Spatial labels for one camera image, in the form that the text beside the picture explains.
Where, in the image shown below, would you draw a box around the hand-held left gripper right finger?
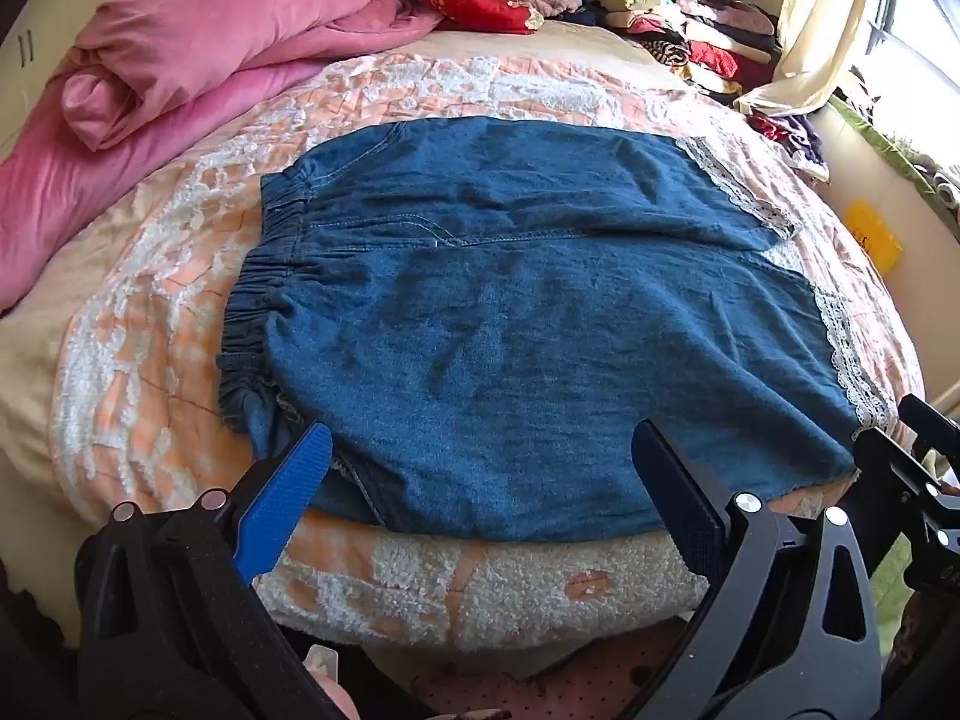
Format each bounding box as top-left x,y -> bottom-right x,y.
631,418 -> 883,720

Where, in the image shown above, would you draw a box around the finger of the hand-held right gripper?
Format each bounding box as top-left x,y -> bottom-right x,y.
897,393 -> 960,460
850,426 -> 960,595

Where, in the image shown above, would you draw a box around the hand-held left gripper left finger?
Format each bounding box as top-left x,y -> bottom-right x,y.
73,421 -> 347,720

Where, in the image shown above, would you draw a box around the blue denim lace-trimmed pants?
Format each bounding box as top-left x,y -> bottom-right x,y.
216,120 -> 898,545

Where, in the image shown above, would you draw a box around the yellow flat packet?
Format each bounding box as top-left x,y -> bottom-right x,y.
846,199 -> 905,277

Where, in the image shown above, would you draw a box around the peach floral bedspread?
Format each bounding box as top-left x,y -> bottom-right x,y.
45,52 -> 927,653

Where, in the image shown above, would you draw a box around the person's pink dotted clothing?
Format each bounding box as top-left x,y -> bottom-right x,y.
304,619 -> 695,720

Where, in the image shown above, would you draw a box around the beige bed sheet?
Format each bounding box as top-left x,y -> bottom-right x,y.
0,19 -> 676,650

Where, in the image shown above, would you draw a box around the green windowsill cloth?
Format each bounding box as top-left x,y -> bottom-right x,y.
829,90 -> 960,209

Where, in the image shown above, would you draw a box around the heap of purple clothes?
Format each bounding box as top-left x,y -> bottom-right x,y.
746,109 -> 832,182

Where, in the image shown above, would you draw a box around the window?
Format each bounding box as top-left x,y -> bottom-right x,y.
874,0 -> 960,188

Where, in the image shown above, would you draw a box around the pink quilt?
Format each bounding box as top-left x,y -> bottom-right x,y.
0,0 -> 443,316

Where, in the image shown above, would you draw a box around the cream curtain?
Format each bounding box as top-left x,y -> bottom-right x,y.
731,0 -> 890,117

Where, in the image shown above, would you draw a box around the pile of folded clothes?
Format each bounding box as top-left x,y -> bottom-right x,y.
559,0 -> 785,102

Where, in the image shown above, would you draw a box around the white wardrobe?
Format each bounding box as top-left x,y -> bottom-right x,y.
0,0 -> 196,158

